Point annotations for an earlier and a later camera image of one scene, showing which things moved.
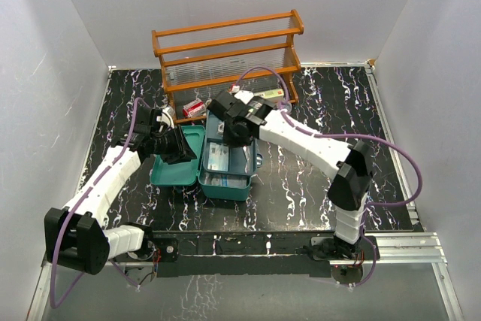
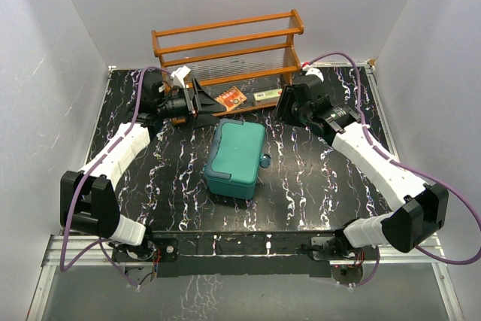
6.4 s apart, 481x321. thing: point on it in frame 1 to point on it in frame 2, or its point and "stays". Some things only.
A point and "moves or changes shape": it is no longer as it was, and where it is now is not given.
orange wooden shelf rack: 249,53 stays
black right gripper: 232,142 to 281,113
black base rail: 250,254 stays
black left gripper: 182,152 to 205,104
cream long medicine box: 273,96 stays
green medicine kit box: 222,170 moves or changes shape
